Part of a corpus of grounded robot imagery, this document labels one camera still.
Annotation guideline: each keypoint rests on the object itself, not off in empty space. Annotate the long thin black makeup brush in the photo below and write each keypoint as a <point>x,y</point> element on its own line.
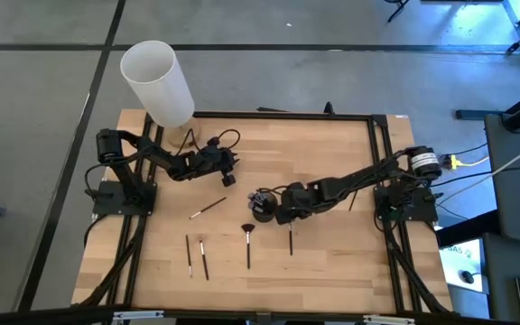
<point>208,207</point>

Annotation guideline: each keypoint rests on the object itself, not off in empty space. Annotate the black makeup brush silver ferrule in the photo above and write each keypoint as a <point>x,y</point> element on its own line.
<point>290,241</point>

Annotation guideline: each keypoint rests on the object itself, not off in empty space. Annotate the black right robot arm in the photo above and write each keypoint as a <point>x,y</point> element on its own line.
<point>359,178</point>

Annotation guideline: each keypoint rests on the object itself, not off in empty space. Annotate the white box green print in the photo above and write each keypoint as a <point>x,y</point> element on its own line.
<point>454,266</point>

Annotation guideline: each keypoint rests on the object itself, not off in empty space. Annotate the black fan makeup brush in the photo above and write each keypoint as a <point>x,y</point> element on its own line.
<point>247,248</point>

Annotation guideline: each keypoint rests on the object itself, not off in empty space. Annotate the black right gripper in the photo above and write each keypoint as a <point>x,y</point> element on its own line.
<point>294,201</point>

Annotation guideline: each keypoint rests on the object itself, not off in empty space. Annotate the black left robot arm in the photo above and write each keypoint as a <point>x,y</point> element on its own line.
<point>160,155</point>

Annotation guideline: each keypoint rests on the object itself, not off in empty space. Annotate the silver metal bracket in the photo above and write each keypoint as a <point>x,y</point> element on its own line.
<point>138,314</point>
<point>388,319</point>

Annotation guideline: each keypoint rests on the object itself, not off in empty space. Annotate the black chair leg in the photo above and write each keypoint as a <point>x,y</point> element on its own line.
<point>397,9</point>

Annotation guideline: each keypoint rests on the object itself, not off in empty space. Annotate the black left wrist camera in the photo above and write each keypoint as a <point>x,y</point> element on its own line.
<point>213,142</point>

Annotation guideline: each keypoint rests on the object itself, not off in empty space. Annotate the black aluminium table frame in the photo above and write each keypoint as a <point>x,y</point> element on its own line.
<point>287,115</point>

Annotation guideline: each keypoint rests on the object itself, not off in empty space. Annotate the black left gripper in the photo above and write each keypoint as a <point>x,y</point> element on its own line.
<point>208,161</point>

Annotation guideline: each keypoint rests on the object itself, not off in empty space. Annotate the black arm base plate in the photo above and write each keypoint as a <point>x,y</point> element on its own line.
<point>106,203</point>
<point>418,207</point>

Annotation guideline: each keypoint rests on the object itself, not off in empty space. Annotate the white cylindrical cup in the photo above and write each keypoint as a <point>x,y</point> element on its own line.
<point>156,81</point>

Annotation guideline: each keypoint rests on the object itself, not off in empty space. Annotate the black mesh brush cup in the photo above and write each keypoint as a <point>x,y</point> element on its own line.
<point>262,214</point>

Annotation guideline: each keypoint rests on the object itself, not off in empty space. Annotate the small black round device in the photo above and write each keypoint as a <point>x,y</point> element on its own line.
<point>467,276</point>

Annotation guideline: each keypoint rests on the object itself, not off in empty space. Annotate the slim black makeup brush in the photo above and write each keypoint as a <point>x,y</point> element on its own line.
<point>204,262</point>
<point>188,253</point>
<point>353,201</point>

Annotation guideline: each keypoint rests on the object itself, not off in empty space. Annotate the yellow power plug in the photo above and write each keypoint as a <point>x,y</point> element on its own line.
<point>453,161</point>

